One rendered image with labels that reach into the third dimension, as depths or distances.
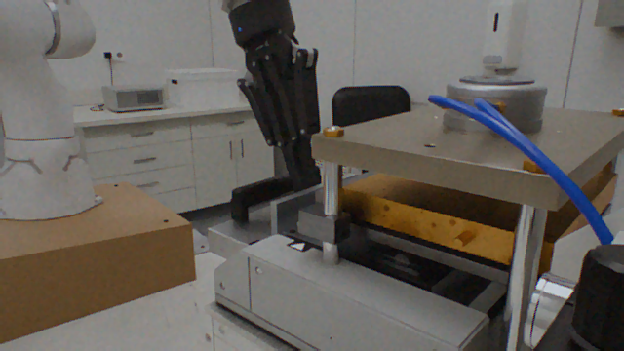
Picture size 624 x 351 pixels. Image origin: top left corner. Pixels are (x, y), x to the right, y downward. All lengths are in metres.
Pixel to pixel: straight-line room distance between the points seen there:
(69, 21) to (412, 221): 0.76
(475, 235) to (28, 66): 0.76
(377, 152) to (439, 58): 2.04
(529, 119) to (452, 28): 1.92
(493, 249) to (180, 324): 0.56
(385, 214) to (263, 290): 0.13
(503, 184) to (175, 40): 3.30
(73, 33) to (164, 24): 2.53
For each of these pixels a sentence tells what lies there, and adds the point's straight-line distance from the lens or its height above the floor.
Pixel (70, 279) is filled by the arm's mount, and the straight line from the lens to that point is 0.83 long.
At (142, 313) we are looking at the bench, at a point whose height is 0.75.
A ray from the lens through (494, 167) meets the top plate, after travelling 0.30.
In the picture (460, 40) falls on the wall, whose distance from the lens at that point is 2.29.
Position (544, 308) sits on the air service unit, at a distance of 0.22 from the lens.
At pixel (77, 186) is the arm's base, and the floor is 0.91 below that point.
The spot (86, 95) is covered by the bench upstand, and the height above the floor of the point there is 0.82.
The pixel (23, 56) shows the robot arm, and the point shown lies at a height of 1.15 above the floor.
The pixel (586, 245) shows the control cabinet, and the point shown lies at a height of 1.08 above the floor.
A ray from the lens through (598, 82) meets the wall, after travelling 2.01.
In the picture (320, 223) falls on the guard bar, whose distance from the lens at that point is 0.38.
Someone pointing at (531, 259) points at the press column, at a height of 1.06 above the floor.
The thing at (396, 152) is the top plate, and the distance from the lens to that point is 0.32.
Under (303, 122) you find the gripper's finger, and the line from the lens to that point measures 0.54.
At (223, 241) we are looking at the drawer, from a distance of 0.54.
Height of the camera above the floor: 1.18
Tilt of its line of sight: 17 degrees down
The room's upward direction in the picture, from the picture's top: straight up
